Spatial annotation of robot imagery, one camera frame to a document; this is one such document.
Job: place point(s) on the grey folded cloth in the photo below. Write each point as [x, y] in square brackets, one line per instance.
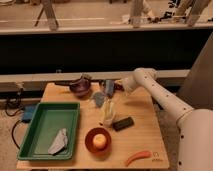
[59, 142]

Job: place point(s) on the green plastic tray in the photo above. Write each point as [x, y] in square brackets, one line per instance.
[48, 119]

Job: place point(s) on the yellow round fruit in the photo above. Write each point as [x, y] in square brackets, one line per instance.
[99, 141]

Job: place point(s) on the blue box on floor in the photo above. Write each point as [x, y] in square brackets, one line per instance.
[28, 113]

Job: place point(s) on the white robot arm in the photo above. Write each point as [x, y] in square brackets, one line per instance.
[196, 125]

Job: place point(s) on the orange toy carrot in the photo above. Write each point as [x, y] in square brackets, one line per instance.
[139, 155]

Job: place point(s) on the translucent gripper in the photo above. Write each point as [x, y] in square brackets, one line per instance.
[118, 85]

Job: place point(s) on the purple toy pan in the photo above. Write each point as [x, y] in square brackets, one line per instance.
[79, 87]

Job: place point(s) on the blue-grey small scoop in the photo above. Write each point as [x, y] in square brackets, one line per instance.
[99, 98]

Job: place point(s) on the red-brown round plate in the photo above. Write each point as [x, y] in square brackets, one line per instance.
[89, 141]

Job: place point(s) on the black rectangular block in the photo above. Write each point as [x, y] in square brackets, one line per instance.
[122, 124]

